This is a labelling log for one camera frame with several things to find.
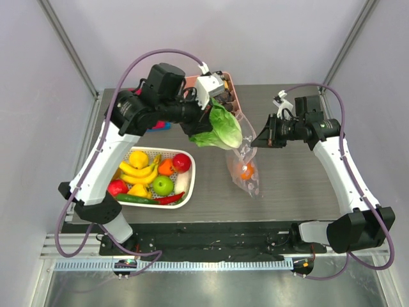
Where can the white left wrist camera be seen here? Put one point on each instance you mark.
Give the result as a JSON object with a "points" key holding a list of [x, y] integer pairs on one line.
{"points": [[208, 85]]}

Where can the clear zip top bag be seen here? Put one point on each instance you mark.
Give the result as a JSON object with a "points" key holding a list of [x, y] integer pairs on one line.
{"points": [[236, 159]]}

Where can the green toy lettuce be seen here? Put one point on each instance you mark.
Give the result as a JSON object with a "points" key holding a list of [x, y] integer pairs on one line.
{"points": [[225, 133]]}

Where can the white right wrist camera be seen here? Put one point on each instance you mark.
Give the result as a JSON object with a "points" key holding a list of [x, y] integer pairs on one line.
{"points": [[282, 100]]}

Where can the green toy cucumber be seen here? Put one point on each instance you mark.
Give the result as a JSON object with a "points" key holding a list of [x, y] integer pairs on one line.
{"points": [[136, 199]]}

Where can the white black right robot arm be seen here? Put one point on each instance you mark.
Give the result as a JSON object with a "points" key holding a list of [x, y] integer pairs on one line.
{"points": [[357, 228]]}

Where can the dark brown sock roll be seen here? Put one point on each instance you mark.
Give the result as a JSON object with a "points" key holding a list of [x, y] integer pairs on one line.
{"points": [[225, 97]]}

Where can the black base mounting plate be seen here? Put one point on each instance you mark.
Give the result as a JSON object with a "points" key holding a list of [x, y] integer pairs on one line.
{"points": [[219, 242]]}

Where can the red toy apple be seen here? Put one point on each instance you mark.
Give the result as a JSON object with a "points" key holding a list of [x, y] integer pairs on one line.
{"points": [[181, 163]]}

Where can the white toy radish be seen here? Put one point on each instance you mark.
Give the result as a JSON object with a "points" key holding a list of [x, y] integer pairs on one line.
{"points": [[182, 183]]}

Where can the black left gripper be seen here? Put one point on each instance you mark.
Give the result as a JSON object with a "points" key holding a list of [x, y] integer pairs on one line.
{"points": [[201, 122]]}

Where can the yellow toy banana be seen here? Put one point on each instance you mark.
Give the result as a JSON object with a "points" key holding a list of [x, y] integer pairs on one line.
{"points": [[145, 176]]}

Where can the red toy tomato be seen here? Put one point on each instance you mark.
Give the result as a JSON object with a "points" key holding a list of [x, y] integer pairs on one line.
{"points": [[117, 187]]}

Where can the pink divided organizer tray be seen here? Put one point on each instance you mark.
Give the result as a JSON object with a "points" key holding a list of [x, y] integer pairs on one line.
{"points": [[231, 89]]}

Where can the magenta folded cloth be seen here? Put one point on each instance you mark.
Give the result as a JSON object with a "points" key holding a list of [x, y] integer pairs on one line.
{"points": [[160, 125]]}

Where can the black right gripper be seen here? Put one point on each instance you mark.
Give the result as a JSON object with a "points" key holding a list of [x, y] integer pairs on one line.
{"points": [[272, 131]]}

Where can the white perforated plastic basket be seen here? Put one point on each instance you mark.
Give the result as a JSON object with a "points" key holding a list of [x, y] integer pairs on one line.
{"points": [[166, 154]]}

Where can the black brown sock roll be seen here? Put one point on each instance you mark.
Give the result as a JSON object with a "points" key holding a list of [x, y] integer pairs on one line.
{"points": [[230, 107]]}

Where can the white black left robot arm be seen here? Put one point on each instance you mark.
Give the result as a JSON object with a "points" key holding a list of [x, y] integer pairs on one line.
{"points": [[162, 96]]}

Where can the green toy apple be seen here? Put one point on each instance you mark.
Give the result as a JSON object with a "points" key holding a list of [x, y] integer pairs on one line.
{"points": [[163, 185]]}

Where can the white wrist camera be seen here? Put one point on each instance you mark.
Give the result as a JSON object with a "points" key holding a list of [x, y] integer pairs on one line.
{"points": [[208, 85], [282, 100]]}

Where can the blue folded cloth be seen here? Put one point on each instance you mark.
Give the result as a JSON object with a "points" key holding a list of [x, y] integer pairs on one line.
{"points": [[168, 127]]}

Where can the small orange toy fruit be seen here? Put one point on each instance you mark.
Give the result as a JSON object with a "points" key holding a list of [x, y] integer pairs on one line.
{"points": [[165, 168]]}

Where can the yellow toy bell pepper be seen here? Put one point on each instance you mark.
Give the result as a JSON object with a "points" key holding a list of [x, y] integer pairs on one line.
{"points": [[140, 190]]}

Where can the perforated metal cable tray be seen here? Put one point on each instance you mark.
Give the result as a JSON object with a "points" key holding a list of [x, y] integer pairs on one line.
{"points": [[122, 265]]}

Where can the red toy chili pepper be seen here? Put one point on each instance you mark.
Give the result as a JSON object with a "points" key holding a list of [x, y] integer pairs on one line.
{"points": [[170, 199]]}

